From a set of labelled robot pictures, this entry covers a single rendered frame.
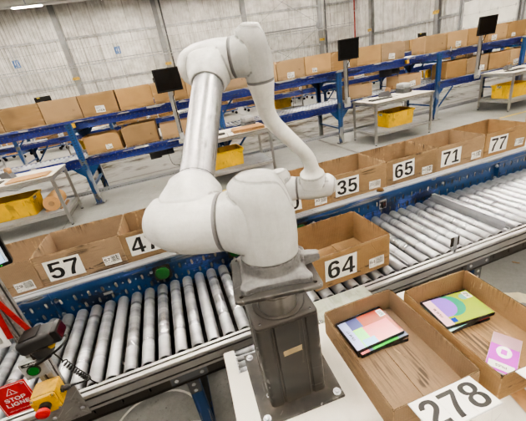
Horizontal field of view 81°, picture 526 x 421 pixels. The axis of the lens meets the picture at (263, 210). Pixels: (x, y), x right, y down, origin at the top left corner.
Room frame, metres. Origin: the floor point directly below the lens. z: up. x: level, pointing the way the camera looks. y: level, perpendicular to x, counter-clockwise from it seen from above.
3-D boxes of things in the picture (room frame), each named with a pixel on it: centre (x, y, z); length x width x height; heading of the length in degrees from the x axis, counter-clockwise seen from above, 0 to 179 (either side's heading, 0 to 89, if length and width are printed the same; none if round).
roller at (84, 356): (1.03, 0.85, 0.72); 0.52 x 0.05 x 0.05; 14
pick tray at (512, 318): (0.73, -0.64, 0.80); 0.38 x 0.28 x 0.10; 12
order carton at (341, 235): (1.27, -0.32, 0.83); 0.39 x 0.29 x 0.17; 105
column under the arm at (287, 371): (0.70, 0.00, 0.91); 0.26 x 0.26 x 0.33; 12
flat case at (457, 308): (0.82, -0.63, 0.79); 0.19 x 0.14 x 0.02; 98
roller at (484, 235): (1.51, -1.04, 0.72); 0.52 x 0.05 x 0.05; 14
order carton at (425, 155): (1.95, -0.94, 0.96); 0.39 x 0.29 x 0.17; 104
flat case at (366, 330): (0.79, -0.30, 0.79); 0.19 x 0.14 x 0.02; 105
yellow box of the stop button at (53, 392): (0.71, 0.74, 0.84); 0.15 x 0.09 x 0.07; 104
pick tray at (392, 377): (0.69, -0.33, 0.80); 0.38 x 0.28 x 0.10; 13
